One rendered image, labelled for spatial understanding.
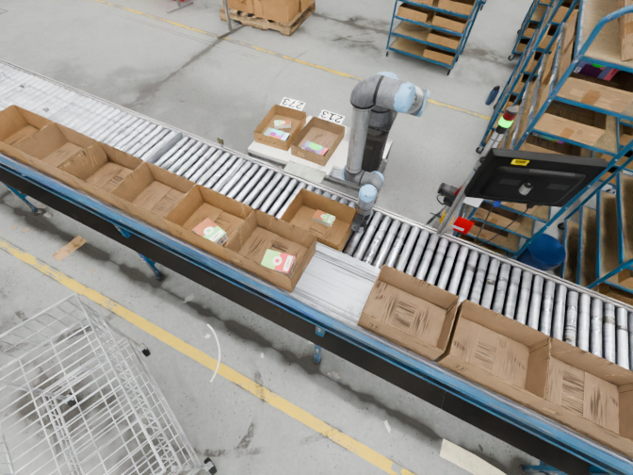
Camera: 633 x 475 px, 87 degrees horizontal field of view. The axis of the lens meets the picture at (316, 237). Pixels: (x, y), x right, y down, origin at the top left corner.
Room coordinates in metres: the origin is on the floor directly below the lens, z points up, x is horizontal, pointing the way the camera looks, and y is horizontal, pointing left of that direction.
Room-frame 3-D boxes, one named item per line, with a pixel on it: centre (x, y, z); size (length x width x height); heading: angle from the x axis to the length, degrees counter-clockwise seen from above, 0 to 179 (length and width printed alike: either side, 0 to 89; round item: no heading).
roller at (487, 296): (0.87, -1.03, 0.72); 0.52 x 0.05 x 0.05; 156
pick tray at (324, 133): (2.04, 0.02, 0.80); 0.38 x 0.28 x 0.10; 157
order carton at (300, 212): (1.23, -0.01, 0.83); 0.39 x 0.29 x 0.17; 66
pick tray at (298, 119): (2.18, 0.33, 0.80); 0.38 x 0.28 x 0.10; 161
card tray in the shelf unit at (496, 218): (1.71, -1.40, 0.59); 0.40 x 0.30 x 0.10; 154
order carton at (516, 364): (0.46, -0.84, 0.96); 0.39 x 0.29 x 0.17; 66
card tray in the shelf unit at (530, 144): (1.71, -1.41, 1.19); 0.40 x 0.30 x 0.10; 156
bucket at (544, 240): (1.50, -1.85, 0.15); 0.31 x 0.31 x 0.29
